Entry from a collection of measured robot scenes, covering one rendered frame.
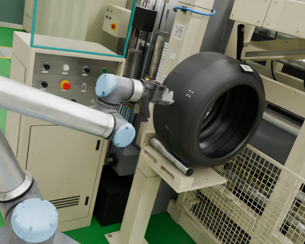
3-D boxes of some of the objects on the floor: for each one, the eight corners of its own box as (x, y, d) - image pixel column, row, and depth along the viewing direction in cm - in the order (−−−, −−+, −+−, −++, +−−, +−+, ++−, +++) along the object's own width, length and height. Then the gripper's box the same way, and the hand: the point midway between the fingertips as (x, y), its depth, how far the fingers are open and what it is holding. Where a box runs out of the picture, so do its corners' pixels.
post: (116, 239, 227) (229, -198, 138) (132, 235, 235) (248, -181, 146) (125, 252, 217) (252, -208, 129) (141, 248, 225) (271, -190, 137)
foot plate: (104, 235, 228) (104, 233, 227) (135, 227, 244) (135, 225, 243) (121, 263, 208) (122, 260, 208) (154, 252, 224) (155, 250, 224)
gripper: (146, 83, 123) (185, 91, 137) (135, 75, 130) (173, 84, 143) (140, 103, 126) (177, 109, 139) (129, 95, 132) (166, 101, 146)
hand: (171, 101), depth 141 cm, fingers closed
